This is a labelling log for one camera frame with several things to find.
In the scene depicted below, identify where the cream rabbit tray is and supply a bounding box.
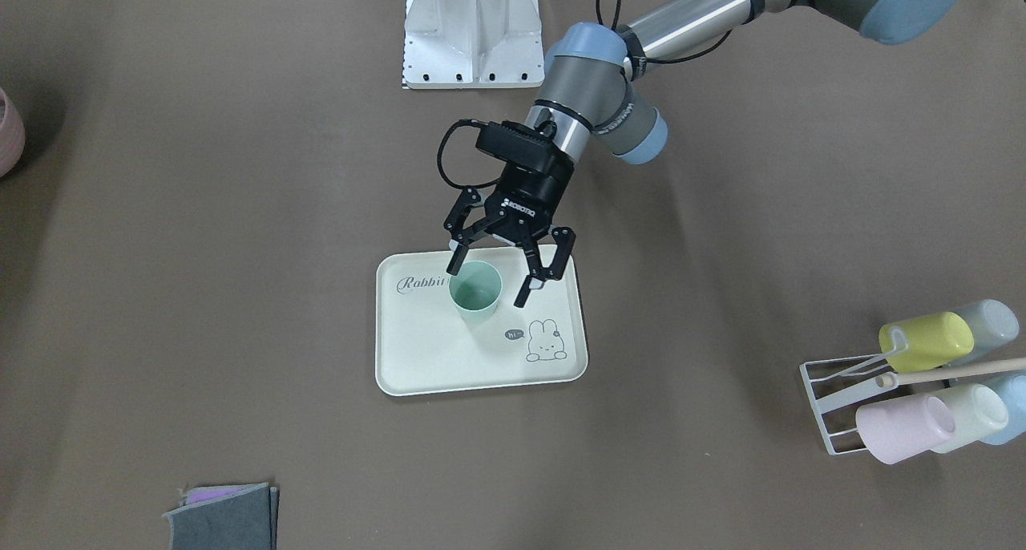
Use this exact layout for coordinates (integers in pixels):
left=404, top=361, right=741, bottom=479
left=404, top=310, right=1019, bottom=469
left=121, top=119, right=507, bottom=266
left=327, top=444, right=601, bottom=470
left=374, top=247, right=589, bottom=396

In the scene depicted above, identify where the pink ribbed bowl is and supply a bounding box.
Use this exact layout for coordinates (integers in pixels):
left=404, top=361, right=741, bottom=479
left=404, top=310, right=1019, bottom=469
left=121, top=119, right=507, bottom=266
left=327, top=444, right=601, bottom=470
left=0, top=89, right=26, bottom=176

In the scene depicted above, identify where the sage green cup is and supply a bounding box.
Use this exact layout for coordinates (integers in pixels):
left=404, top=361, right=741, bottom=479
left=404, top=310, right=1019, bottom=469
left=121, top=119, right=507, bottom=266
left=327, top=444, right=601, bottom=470
left=448, top=261, right=503, bottom=325

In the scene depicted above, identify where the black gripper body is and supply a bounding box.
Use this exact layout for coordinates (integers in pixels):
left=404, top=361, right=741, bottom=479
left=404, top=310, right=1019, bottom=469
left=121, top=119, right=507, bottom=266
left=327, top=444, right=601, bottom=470
left=443, top=156, right=576, bottom=282

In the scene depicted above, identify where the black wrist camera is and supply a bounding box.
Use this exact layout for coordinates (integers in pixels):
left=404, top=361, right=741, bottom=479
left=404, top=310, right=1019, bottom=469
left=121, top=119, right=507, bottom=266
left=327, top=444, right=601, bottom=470
left=474, top=120, right=560, bottom=171

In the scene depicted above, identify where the yellow cup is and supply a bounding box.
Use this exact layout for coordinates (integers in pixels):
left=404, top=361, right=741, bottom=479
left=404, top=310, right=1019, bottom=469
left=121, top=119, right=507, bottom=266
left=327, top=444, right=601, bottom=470
left=877, top=310, right=975, bottom=374

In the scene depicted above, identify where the wooden rack handle rod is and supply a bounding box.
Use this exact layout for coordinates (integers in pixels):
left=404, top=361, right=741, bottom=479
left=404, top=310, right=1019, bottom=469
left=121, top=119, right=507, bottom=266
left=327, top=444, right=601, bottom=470
left=875, top=357, right=1026, bottom=388

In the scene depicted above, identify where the pink cup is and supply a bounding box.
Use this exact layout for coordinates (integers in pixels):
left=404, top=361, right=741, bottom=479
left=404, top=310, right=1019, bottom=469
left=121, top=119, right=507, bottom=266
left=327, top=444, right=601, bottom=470
left=856, top=394, right=955, bottom=465

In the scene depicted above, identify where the pale cream green cup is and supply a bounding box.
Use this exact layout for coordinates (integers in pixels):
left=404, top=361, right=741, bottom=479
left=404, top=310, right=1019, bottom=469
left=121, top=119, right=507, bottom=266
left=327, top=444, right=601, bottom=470
left=931, top=382, right=1010, bottom=454

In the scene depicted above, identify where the grey blue cup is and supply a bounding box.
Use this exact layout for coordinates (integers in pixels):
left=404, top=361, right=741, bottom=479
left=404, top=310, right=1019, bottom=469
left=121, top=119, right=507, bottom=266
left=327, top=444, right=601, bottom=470
left=950, top=299, right=1020, bottom=366

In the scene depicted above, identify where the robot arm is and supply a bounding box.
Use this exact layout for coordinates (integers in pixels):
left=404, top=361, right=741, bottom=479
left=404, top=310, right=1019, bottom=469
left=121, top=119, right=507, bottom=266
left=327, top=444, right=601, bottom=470
left=443, top=0, right=957, bottom=308

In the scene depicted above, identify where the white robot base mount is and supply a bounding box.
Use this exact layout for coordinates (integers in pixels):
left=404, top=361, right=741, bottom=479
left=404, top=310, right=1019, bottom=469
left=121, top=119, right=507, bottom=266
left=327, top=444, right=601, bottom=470
left=401, top=0, right=545, bottom=90

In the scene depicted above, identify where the light blue cup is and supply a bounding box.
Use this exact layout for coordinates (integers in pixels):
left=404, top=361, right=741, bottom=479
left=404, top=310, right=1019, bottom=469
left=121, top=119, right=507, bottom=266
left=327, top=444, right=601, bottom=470
left=981, top=371, right=1025, bottom=447

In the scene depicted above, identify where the grey folded cloth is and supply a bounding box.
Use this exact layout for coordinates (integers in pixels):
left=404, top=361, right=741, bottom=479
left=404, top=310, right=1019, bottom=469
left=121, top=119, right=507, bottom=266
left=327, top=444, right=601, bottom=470
left=164, top=482, right=280, bottom=549

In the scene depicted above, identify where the white wire cup rack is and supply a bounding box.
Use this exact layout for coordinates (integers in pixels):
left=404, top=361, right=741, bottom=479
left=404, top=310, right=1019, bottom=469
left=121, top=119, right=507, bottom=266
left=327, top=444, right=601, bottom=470
left=798, top=353, right=895, bottom=456

